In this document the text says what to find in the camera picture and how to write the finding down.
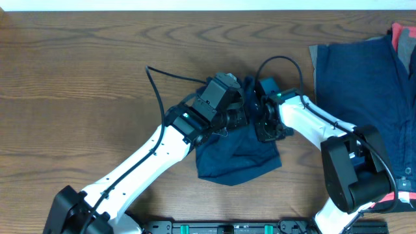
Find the red garment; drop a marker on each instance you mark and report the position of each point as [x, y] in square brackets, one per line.
[396, 195]

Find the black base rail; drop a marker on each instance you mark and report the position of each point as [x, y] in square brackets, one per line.
[224, 227]

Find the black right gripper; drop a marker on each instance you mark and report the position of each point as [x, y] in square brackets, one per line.
[264, 136]

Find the navy blue trousers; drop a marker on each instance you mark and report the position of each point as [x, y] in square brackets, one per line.
[239, 156]

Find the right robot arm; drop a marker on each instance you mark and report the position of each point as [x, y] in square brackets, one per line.
[357, 171]

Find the navy blue folded shirt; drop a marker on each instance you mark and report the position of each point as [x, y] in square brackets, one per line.
[379, 111]

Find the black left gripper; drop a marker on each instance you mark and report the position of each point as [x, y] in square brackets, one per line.
[236, 116]

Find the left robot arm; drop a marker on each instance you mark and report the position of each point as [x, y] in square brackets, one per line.
[100, 207]

